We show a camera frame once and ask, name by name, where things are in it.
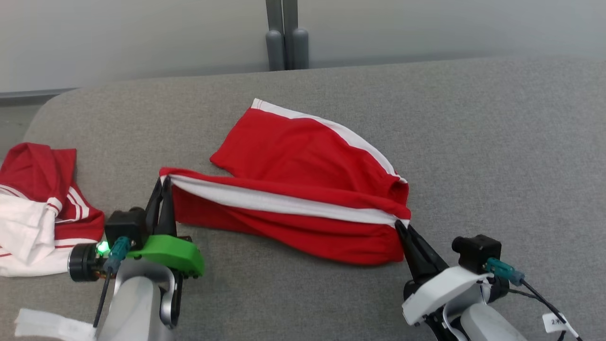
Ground white cable label tag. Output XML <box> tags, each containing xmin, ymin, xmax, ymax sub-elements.
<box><xmin>542</xmin><ymin>313</ymin><xmax>579</xmax><ymax>338</ymax></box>

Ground grey metal partition frame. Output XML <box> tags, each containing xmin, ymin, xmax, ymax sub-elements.
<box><xmin>265</xmin><ymin>0</ymin><xmax>310</xmax><ymax>71</ymax></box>

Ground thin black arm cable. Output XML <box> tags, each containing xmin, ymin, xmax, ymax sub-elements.
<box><xmin>92</xmin><ymin>269</ymin><xmax>113</xmax><ymax>329</ymax></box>
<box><xmin>509</xmin><ymin>279</ymin><xmax>584</xmax><ymax>341</ymax></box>

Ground teal right cable connector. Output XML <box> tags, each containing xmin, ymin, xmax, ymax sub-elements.
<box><xmin>485</xmin><ymin>257</ymin><xmax>525</xmax><ymax>286</ymax></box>

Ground teal cable connector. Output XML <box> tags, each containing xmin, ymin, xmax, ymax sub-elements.
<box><xmin>485</xmin><ymin>257</ymin><xmax>525</xmax><ymax>286</ymax></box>
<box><xmin>103</xmin><ymin>237</ymin><xmax>132</xmax><ymax>274</ymax></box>

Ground red jersey with white sleeves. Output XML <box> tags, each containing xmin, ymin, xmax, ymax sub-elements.
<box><xmin>0</xmin><ymin>143</ymin><xmax>105</xmax><ymax>278</ymax></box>

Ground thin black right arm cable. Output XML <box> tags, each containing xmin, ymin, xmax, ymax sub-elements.
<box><xmin>509</xmin><ymin>279</ymin><xmax>584</xmax><ymax>341</ymax></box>

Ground red shorts with white stripe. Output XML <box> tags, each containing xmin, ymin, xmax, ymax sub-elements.
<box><xmin>159</xmin><ymin>98</ymin><xmax>411</xmax><ymax>266</ymax></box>

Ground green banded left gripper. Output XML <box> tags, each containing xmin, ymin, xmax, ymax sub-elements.
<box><xmin>69</xmin><ymin>176</ymin><xmax>205</xmax><ymax>282</ymax></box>

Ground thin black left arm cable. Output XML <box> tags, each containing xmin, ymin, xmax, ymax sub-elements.
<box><xmin>92</xmin><ymin>269</ymin><xmax>113</xmax><ymax>329</ymax></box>

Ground teal left cable connector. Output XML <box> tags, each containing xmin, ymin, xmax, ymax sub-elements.
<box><xmin>103</xmin><ymin>237</ymin><xmax>132</xmax><ymax>274</ymax></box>

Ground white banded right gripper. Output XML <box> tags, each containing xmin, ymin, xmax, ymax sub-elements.
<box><xmin>394</xmin><ymin>221</ymin><xmax>510</xmax><ymax>327</ymax></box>

